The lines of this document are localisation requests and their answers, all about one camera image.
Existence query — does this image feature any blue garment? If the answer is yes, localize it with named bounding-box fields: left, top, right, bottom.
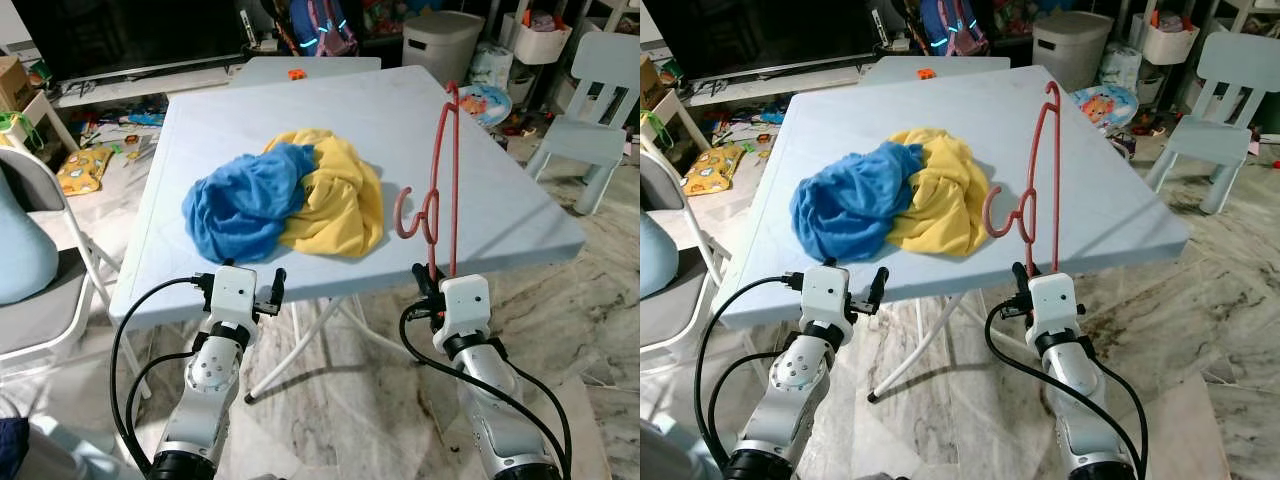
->
left=181, top=141, right=320, bottom=265
left=789, top=139, right=927, bottom=264

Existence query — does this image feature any pink clothes hanger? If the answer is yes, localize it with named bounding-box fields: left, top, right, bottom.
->
left=981, top=79, right=1064, bottom=278
left=392, top=79, right=464, bottom=283

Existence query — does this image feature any yellow garment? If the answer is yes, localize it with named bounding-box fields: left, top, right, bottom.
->
left=884, top=126, right=992, bottom=259
left=261, top=127, right=387, bottom=260

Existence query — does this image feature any blue cartoon print cushion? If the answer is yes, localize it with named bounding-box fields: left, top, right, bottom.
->
left=1071, top=84, right=1140, bottom=129
left=455, top=83, right=512, bottom=129

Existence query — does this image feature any light blue folding table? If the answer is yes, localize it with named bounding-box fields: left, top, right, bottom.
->
left=717, top=64, right=1192, bottom=406
left=107, top=64, right=589, bottom=406

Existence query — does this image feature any yellow patterned cushion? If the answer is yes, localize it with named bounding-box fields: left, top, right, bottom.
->
left=682, top=144, right=747, bottom=198
left=54, top=144, right=117, bottom=198

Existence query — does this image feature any grey folding chair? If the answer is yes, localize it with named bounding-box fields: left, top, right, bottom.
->
left=640, top=148, right=738, bottom=363
left=0, top=147, right=153, bottom=403

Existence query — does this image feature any light blue cushion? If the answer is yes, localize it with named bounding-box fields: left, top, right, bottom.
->
left=640, top=208, right=672, bottom=303
left=0, top=163, right=60, bottom=307

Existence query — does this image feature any small light blue table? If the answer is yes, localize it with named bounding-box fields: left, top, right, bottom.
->
left=859, top=55, right=1002, bottom=88

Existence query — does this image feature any patterned tissue pack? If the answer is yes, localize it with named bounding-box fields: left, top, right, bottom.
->
left=469, top=41, right=514, bottom=91
left=1099, top=41, right=1144, bottom=91

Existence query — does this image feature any grey lidded bin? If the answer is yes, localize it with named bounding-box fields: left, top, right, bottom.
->
left=1031, top=9, right=1115, bottom=94
left=401, top=9, right=487, bottom=88

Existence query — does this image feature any light blue kids chair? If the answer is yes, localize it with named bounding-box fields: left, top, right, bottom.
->
left=526, top=31, right=641, bottom=217
left=1144, top=29, right=1280, bottom=217

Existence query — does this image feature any blue pink backpack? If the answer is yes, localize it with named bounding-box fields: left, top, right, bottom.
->
left=917, top=0, right=990, bottom=57
left=287, top=0, right=360, bottom=59

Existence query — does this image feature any white storage basket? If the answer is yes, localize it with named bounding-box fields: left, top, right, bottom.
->
left=1139, top=9, right=1202, bottom=67
left=509, top=9, right=574, bottom=67

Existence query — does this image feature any black television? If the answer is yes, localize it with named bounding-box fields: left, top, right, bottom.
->
left=10, top=0, right=253, bottom=88
left=655, top=0, right=878, bottom=88

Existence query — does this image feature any cardboard box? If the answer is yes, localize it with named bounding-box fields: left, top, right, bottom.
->
left=0, top=54, right=37, bottom=113
left=640, top=54, right=667, bottom=113

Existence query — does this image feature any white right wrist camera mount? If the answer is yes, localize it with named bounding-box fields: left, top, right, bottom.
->
left=1026, top=271, right=1084, bottom=345
left=436, top=274, right=494, bottom=348

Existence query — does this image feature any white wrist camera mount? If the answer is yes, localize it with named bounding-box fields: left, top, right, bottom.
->
left=436, top=274, right=494, bottom=348
left=207, top=263, right=262, bottom=330
left=1026, top=271, right=1084, bottom=345
left=799, top=263, right=854, bottom=328

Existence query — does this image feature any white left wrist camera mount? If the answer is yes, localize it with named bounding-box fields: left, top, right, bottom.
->
left=799, top=263, right=854, bottom=328
left=207, top=263, right=262, bottom=330

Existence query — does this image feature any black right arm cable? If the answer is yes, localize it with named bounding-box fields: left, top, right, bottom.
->
left=984, top=296, right=1150, bottom=479
left=399, top=298, right=574, bottom=479

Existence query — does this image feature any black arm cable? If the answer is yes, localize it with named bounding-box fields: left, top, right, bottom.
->
left=694, top=274, right=807, bottom=469
left=707, top=350, right=793, bottom=469
left=109, top=276, right=217, bottom=473
left=399, top=298, right=574, bottom=479
left=124, top=350, right=203, bottom=473
left=984, top=296, right=1150, bottom=479

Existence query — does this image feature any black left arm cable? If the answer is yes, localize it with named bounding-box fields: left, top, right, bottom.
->
left=109, top=276, right=217, bottom=473
left=694, top=274, right=807, bottom=469
left=707, top=350, right=793, bottom=469
left=124, top=350, right=203, bottom=473

